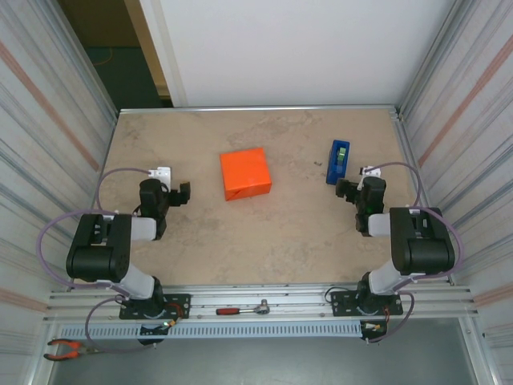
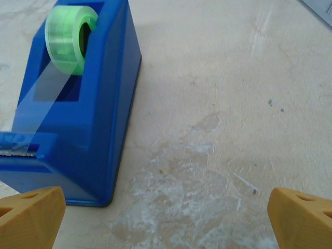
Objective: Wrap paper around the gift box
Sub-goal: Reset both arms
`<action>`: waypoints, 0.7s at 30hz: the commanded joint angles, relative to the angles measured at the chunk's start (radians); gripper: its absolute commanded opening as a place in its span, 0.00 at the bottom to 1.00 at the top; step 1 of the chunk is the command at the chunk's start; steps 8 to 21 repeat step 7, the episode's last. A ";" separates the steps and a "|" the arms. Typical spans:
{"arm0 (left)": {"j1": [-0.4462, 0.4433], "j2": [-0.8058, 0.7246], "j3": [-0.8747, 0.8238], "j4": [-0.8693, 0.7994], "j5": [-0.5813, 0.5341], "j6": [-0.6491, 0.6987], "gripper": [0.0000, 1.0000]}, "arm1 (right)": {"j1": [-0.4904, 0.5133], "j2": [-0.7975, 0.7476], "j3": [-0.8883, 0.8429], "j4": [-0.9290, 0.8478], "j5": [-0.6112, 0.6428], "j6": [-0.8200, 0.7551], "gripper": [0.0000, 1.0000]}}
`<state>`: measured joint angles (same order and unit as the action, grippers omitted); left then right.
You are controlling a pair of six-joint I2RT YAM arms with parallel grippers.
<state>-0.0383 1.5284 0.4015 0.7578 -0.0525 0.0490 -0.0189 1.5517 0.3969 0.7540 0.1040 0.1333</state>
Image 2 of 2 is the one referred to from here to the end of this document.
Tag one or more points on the blue tape dispenser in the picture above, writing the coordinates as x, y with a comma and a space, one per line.
90, 129

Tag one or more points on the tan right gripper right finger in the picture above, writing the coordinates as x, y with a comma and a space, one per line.
298, 225

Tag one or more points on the green tape roll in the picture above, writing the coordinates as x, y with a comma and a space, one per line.
64, 41

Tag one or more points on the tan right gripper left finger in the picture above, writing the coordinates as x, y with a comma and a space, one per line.
31, 223

